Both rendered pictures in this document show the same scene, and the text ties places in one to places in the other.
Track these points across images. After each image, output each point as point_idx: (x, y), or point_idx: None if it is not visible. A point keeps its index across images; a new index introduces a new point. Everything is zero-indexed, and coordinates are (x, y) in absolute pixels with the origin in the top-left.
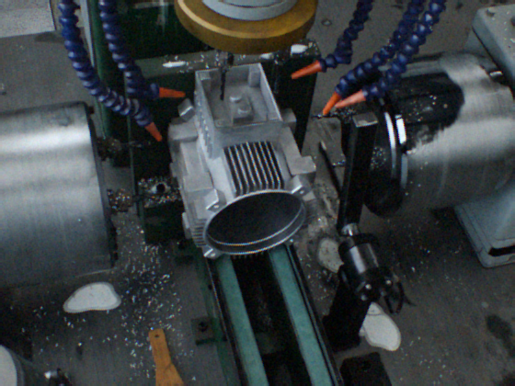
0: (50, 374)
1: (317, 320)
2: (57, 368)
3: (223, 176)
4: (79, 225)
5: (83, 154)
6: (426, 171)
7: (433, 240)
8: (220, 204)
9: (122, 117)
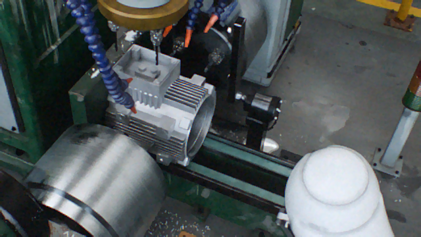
0: (282, 213)
1: (258, 151)
2: (281, 208)
3: (175, 110)
4: (152, 181)
5: (123, 141)
6: (248, 42)
7: None
8: (191, 122)
9: (50, 143)
